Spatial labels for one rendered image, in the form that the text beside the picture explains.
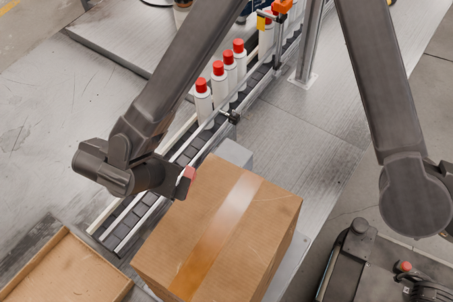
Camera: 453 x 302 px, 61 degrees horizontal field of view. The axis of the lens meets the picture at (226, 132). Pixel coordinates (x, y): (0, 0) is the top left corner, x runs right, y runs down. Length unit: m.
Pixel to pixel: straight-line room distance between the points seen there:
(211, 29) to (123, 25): 1.14
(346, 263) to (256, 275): 1.01
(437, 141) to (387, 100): 2.04
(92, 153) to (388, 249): 1.41
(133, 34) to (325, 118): 0.82
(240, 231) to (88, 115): 0.81
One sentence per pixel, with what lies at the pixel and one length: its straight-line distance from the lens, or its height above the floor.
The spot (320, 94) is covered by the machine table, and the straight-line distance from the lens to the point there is 1.41.
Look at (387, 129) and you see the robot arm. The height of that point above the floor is 1.50.
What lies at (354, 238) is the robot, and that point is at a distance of 1.76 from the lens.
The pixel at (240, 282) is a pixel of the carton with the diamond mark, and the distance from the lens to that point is 0.78.
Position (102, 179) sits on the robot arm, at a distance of 0.67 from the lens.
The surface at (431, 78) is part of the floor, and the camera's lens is 2.84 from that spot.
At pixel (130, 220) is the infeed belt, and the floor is 0.88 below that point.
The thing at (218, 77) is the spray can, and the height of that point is 1.05.
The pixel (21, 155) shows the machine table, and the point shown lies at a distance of 1.43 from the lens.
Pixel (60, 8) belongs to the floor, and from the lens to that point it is 3.50.
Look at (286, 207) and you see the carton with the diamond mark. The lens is 0.83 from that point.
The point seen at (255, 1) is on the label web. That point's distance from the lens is 1.55.
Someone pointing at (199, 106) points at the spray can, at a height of 1.00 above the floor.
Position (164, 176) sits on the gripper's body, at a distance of 0.73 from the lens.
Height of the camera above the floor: 1.88
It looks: 55 degrees down
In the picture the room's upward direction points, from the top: 4 degrees counter-clockwise
